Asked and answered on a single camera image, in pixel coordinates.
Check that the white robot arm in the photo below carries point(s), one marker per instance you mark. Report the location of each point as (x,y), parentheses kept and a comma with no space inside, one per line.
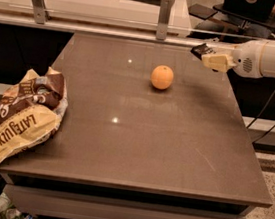
(267,65)

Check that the black laptop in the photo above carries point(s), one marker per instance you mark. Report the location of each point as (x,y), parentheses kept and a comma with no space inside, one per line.
(259,10)

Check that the brown yellow chip bag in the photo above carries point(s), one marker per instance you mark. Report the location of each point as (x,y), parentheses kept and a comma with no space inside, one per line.
(31,111)

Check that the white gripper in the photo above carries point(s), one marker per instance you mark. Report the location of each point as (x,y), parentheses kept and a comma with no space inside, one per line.
(247,59)

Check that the middle metal railing bracket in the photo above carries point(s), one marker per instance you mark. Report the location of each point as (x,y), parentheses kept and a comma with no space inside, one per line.
(164,17)

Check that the metal railing bracket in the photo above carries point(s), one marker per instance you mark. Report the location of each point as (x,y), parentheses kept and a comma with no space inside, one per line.
(164,17)
(39,11)

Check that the left metal railing bracket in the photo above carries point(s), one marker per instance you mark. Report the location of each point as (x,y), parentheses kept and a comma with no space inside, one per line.
(39,11)

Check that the dark brown table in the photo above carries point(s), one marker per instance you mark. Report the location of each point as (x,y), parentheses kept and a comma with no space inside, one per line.
(127,150)

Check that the orange fruit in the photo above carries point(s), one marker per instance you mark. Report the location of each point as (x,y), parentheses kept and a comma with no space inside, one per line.
(162,77)

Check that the black rxbar chocolate bar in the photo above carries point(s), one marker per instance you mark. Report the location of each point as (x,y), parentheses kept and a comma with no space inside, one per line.
(201,50)

